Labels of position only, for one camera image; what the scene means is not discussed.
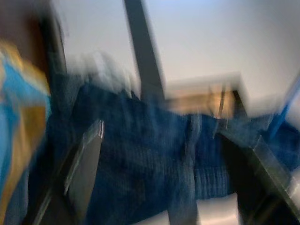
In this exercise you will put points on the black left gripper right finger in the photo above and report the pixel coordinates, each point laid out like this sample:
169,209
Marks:
264,187

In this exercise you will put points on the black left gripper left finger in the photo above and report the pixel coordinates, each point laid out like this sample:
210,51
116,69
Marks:
84,168

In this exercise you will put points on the blue denim jeans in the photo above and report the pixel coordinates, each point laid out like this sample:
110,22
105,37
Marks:
152,164

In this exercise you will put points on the blue plastic hanger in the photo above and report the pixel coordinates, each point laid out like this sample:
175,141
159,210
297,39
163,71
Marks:
283,112

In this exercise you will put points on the yellow and blue garment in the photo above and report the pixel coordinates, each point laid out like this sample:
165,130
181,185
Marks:
21,105

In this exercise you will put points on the brown cardboard box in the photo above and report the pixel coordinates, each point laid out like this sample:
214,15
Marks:
199,103

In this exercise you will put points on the dark brown wooden table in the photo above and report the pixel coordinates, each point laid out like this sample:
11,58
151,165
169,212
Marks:
145,47

